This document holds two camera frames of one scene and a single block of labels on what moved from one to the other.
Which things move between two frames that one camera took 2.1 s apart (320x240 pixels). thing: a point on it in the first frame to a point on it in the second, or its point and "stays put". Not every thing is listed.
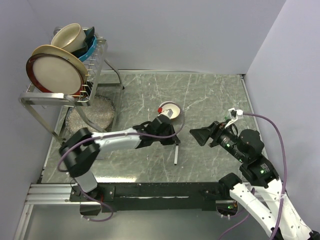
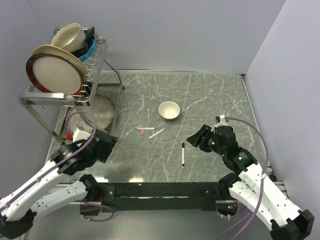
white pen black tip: [176, 154] to [183, 154]
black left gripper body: [166, 141] to [103, 156]
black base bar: [137, 197] stays put
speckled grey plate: [100, 112] stays put
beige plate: [56, 49] stays put
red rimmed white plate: [53, 73] stays put
